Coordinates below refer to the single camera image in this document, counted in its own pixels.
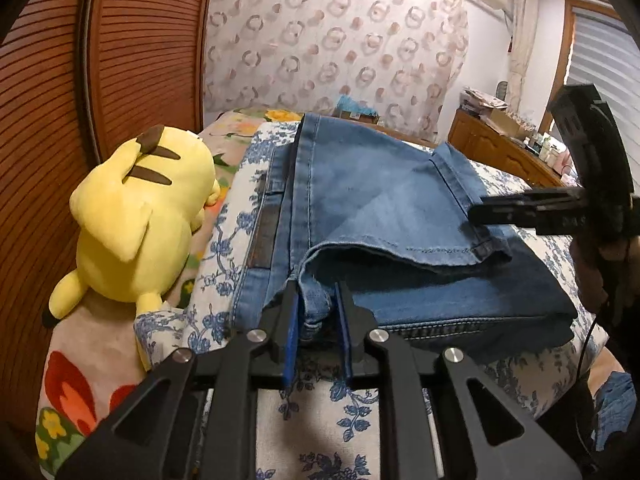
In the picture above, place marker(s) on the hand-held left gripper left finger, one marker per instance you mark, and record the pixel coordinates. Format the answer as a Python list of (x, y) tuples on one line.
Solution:
[(291, 340)]

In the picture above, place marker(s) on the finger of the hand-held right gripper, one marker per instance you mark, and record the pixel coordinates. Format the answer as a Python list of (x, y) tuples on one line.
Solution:
[(525, 210)]

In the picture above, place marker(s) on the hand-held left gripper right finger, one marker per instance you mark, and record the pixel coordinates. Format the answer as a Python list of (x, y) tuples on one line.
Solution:
[(345, 340)]

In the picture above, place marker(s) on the blue denim pants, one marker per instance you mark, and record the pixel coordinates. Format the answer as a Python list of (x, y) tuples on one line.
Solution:
[(375, 185)]

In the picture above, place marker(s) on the person's right hand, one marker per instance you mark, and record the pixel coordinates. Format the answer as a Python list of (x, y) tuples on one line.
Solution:
[(600, 275)]

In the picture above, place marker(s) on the group of small bottles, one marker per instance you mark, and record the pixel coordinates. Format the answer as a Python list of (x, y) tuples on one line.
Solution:
[(547, 150)]

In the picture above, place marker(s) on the wooden dresser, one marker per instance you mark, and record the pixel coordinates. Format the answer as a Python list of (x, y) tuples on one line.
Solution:
[(490, 145)]

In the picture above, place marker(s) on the blue white floral cloth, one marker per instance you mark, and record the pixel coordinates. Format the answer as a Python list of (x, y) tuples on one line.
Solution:
[(310, 425)]

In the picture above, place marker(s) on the open cardboard box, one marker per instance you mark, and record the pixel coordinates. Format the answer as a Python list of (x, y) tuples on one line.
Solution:
[(505, 122)]

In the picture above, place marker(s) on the white window blind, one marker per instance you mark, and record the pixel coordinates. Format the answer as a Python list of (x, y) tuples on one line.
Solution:
[(595, 45)]

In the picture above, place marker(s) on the stack of papers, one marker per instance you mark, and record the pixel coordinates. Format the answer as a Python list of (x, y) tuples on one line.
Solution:
[(480, 99)]

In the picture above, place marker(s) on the cream drape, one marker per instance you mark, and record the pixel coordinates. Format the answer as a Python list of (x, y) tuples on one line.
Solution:
[(520, 45)]

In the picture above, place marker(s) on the cardboard box with blue packet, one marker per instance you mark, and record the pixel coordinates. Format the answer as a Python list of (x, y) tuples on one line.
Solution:
[(355, 110)]

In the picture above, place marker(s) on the yellow plush toy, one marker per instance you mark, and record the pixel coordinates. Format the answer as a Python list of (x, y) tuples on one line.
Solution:
[(130, 210)]

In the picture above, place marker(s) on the floral printed blanket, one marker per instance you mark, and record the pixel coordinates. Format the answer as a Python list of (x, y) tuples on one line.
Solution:
[(80, 340)]

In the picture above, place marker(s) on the person's blue clothing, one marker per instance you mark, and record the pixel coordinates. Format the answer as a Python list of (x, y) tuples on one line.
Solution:
[(615, 410)]

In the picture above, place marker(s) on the wooden louvered wardrobe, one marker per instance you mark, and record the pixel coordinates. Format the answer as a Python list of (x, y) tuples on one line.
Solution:
[(125, 35)]

